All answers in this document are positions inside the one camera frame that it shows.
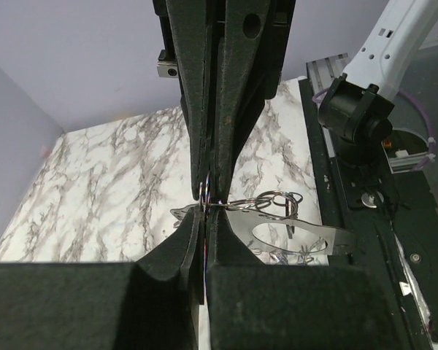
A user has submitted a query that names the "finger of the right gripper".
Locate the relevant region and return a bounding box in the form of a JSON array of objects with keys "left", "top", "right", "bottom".
[
  {"left": 153, "top": 1, "right": 211, "bottom": 200},
  {"left": 211, "top": 1, "right": 296, "bottom": 201}
]

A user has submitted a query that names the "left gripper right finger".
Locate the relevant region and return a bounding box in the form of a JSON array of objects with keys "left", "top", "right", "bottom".
[{"left": 206, "top": 209, "right": 410, "bottom": 349}]

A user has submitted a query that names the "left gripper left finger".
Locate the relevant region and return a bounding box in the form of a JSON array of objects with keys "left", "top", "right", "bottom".
[{"left": 0, "top": 208, "right": 204, "bottom": 349}]

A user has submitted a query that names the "metal keyring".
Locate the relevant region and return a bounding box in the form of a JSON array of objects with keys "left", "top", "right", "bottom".
[{"left": 199, "top": 179, "right": 304, "bottom": 221}]

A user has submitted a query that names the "silver protractor key organizer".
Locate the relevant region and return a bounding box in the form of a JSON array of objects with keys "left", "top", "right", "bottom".
[{"left": 170, "top": 206, "right": 357, "bottom": 258}]

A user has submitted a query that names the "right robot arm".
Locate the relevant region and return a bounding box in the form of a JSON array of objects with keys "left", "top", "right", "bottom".
[{"left": 153, "top": 1, "right": 438, "bottom": 201}]

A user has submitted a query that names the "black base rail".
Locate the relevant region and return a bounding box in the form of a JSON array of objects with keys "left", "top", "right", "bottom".
[{"left": 299, "top": 79, "right": 438, "bottom": 349}]

